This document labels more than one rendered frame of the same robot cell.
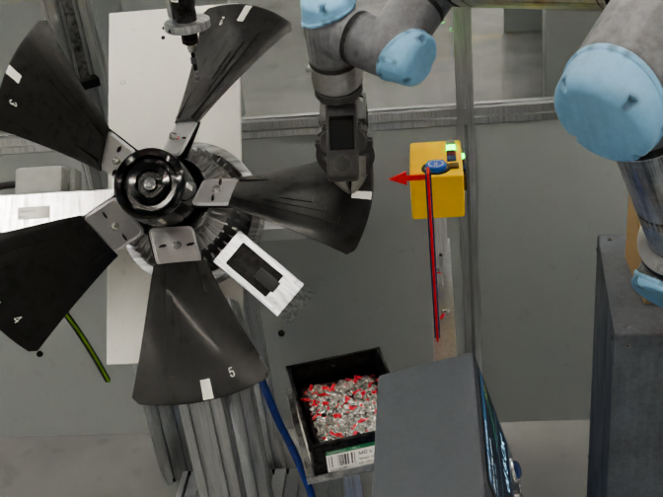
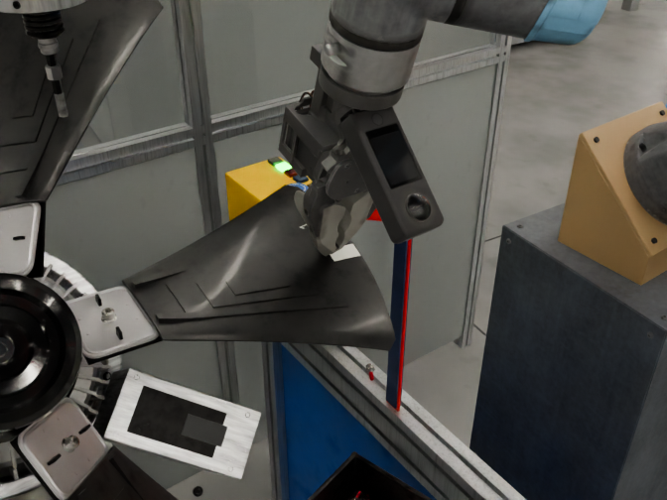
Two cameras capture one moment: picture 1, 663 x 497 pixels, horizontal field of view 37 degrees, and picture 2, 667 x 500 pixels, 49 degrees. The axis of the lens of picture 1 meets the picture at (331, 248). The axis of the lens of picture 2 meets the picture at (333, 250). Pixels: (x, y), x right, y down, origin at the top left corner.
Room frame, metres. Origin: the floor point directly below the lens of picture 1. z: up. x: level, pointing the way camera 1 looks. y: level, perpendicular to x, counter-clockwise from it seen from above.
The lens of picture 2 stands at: (0.95, 0.38, 1.59)
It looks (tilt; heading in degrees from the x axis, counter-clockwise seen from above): 33 degrees down; 317
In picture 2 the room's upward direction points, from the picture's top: straight up
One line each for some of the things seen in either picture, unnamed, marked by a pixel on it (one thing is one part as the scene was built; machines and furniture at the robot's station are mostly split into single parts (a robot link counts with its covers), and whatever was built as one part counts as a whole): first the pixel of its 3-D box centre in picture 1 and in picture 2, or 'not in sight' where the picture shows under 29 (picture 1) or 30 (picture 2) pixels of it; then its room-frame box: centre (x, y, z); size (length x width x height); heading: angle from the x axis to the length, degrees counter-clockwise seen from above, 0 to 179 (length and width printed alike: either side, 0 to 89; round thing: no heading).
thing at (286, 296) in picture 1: (264, 277); (171, 424); (1.48, 0.12, 0.98); 0.20 x 0.16 x 0.20; 172
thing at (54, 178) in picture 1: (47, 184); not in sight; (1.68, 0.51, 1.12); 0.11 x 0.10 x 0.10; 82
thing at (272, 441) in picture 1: (258, 359); not in sight; (2.02, 0.22, 0.41); 0.04 x 0.04 x 0.83; 82
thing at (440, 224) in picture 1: (439, 226); not in sight; (1.70, -0.22, 0.92); 0.03 x 0.03 x 0.12; 82
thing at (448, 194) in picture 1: (437, 181); (280, 212); (1.70, -0.22, 1.02); 0.16 x 0.10 x 0.11; 172
